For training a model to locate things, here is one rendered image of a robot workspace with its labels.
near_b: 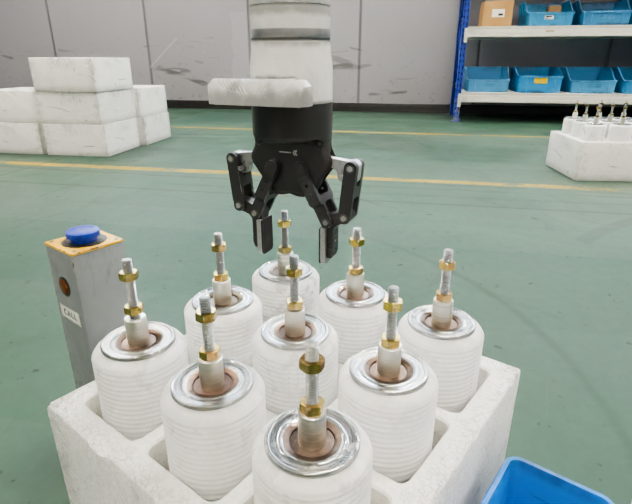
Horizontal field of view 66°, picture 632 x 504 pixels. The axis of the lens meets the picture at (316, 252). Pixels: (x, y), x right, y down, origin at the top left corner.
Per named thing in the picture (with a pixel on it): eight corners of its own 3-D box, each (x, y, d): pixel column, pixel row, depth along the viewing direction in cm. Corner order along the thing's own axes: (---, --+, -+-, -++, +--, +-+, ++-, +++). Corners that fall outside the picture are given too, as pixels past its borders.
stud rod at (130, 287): (139, 322, 52) (130, 256, 49) (142, 326, 51) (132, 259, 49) (130, 324, 52) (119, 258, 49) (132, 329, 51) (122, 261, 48)
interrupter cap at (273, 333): (339, 325, 56) (339, 319, 56) (312, 359, 50) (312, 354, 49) (280, 312, 59) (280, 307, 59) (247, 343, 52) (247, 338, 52)
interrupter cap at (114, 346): (85, 358, 50) (83, 352, 49) (128, 322, 57) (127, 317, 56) (151, 369, 48) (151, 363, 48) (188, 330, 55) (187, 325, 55)
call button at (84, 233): (77, 251, 60) (74, 236, 60) (61, 244, 63) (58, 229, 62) (107, 243, 63) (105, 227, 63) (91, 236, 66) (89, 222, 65)
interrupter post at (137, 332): (122, 348, 51) (118, 320, 50) (135, 336, 54) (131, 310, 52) (143, 351, 51) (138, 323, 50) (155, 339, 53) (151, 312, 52)
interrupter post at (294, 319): (309, 331, 55) (309, 304, 54) (300, 341, 53) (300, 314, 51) (290, 326, 56) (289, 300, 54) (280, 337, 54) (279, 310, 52)
